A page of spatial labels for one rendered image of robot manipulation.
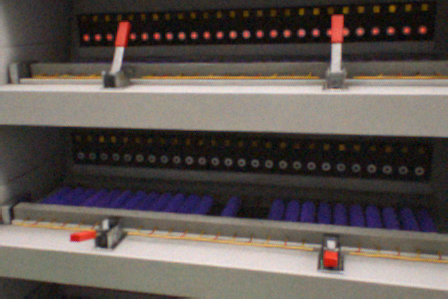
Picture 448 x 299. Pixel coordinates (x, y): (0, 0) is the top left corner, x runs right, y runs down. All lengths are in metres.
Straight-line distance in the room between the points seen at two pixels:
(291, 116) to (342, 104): 0.06
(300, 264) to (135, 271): 0.19
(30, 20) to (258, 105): 0.40
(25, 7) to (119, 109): 0.26
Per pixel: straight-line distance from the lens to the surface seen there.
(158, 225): 0.60
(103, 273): 0.59
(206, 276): 0.54
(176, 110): 0.54
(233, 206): 0.63
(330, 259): 0.46
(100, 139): 0.75
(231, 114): 0.52
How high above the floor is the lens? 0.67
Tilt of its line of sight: 2 degrees up
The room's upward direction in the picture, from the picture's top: 2 degrees clockwise
